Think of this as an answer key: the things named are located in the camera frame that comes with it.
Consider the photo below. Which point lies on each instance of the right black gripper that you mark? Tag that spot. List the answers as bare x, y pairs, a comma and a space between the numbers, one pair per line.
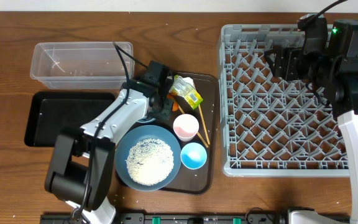
288, 60

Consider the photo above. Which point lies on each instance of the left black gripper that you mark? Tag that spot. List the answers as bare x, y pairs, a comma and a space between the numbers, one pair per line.
166, 114

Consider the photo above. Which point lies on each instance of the dark blue plate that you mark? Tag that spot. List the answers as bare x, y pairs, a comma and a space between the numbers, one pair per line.
131, 139

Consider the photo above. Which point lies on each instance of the white rice pile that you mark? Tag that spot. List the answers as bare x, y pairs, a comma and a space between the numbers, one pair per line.
150, 161

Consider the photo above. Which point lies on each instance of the light blue bowl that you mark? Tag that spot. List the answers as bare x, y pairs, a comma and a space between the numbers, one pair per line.
146, 119

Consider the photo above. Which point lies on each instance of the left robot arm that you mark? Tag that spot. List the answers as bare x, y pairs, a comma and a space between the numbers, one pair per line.
80, 169

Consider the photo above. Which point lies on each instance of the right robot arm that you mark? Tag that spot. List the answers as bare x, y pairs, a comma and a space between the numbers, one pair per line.
328, 59

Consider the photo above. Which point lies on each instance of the grey dishwasher rack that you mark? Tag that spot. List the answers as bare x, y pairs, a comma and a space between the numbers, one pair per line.
271, 127

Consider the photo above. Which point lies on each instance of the orange carrot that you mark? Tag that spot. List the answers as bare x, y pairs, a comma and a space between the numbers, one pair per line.
175, 104

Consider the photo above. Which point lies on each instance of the pink cup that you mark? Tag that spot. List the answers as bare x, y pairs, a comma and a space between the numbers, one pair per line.
186, 127

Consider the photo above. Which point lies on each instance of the green yellow snack wrapper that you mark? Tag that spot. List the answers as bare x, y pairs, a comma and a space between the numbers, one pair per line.
185, 88

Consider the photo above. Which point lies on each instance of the brown serving tray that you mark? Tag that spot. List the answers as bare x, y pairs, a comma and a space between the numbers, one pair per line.
194, 181

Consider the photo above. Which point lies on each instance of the light blue cup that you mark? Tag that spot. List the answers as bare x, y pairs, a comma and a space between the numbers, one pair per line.
193, 155

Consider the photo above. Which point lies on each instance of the clear plastic storage bin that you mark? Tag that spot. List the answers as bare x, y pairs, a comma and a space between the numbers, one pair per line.
81, 65

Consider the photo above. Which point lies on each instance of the black plastic tray bin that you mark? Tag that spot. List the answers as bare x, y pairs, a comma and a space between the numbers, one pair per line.
51, 111

